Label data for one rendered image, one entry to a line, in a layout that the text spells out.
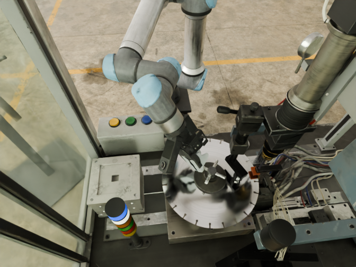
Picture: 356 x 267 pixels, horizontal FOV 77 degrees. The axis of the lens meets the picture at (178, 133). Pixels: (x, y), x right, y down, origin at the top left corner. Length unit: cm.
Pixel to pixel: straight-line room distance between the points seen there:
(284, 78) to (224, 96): 78
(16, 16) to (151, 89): 31
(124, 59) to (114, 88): 188
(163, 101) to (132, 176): 38
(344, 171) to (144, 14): 67
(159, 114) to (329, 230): 53
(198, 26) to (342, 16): 59
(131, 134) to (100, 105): 147
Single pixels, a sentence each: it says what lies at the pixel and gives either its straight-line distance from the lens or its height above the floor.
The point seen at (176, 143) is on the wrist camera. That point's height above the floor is 113.
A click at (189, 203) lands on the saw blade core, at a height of 95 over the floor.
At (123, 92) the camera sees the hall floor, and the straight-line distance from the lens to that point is 248.
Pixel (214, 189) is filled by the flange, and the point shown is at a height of 96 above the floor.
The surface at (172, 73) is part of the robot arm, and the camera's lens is 63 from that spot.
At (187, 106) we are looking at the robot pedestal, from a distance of 125.
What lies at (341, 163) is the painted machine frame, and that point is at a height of 126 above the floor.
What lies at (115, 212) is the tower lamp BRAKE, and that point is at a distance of 53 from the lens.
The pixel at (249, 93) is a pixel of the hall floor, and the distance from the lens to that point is 254.
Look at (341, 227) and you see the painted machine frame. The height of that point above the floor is 105.
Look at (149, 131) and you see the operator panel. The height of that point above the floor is 90.
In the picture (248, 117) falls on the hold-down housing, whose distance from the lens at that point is 56.
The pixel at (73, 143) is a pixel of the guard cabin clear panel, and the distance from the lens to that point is 86.
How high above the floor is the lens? 165
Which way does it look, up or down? 54 degrees down
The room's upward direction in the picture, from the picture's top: 1 degrees clockwise
